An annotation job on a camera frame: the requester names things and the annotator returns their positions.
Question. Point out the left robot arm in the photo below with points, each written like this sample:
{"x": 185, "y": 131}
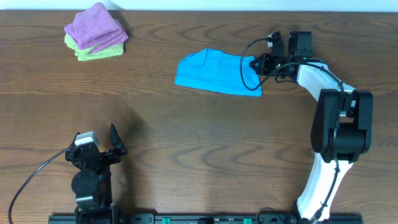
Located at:
{"x": 92, "y": 184}

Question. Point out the folded purple cloth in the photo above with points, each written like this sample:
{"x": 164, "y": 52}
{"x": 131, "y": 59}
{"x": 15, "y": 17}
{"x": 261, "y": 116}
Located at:
{"x": 95, "y": 28}

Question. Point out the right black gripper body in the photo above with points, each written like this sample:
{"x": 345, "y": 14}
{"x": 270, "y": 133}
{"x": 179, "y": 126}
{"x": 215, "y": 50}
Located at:
{"x": 270, "y": 66}

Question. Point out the folded green cloth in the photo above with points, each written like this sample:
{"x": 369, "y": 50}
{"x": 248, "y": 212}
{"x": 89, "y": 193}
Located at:
{"x": 88, "y": 54}

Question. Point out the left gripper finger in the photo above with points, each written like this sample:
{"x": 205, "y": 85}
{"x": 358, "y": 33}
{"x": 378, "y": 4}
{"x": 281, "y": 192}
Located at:
{"x": 116, "y": 141}
{"x": 75, "y": 137}

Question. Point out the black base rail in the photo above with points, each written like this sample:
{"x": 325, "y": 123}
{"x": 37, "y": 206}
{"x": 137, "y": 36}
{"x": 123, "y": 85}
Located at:
{"x": 148, "y": 218}

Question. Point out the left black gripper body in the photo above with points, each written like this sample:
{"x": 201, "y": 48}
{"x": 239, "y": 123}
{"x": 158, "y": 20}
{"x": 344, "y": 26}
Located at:
{"x": 100, "y": 156}

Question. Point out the blue microfiber cloth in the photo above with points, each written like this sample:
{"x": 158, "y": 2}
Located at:
{"x": 215, "y": 70}

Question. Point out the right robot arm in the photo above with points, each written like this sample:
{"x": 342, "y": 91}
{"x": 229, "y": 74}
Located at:
{"x": 341, "y": 129}

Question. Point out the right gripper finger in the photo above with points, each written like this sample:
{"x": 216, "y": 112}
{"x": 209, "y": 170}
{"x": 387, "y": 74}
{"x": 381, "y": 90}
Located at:
{"x": 257, "y": 62}
{"x": 257, "y": 68}

